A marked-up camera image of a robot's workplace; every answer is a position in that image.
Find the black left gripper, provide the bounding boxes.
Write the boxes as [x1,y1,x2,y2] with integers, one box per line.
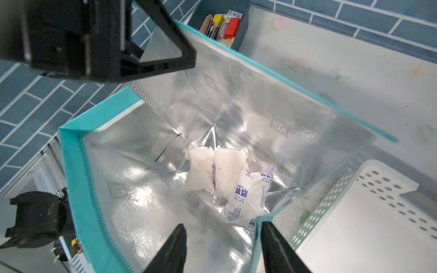
[1,1,137,82]

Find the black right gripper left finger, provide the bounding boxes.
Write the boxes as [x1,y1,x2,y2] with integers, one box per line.
[143,224,187,273]

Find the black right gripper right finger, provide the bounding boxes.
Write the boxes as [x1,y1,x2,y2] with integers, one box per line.
[261,222,311,273]

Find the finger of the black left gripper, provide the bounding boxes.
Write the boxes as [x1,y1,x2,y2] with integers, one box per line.
[121,1,196,80]

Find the white printed ice pack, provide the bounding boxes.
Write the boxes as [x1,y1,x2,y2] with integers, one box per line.
[220,170,272,230]

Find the plain white ice pack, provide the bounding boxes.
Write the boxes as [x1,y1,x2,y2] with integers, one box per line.
[183,147,215,193]
[214,147,248,199]

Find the teal insulated delivery bag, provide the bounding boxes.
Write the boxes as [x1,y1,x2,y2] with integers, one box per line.
[59,23,397,273]

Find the brown cardboard box in bin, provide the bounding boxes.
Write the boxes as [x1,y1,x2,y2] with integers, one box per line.
[199,14,213,35]

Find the white perforated plastic basket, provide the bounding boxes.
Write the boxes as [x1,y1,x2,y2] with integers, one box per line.
[290,160,437,273]

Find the dark teal storage bin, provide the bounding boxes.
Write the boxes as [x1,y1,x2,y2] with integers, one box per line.
[187,0,252,52]

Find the yellow block in bin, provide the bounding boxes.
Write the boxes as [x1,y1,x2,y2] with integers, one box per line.
[213,14,224,26]

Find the red box in bin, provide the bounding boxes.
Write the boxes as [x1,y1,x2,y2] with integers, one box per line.
[225,18,240,39]

